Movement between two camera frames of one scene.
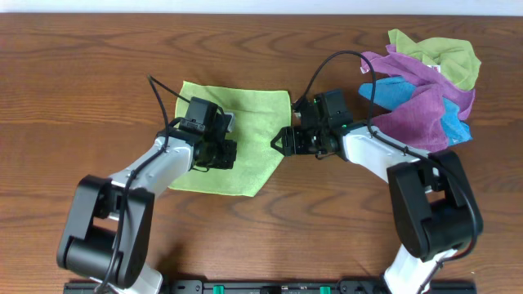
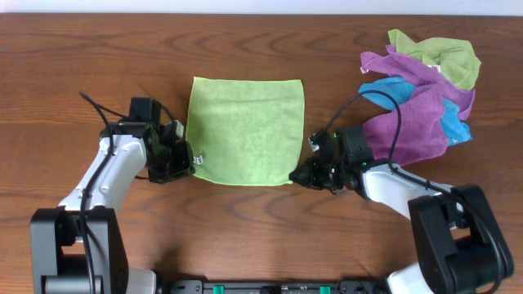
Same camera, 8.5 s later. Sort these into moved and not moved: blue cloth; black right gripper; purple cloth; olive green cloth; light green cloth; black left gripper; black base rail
Moved: light green cloth; black right gripper; black left gripper
Not moved: black base rail; blue cloth; purple cloth; olive green cloth
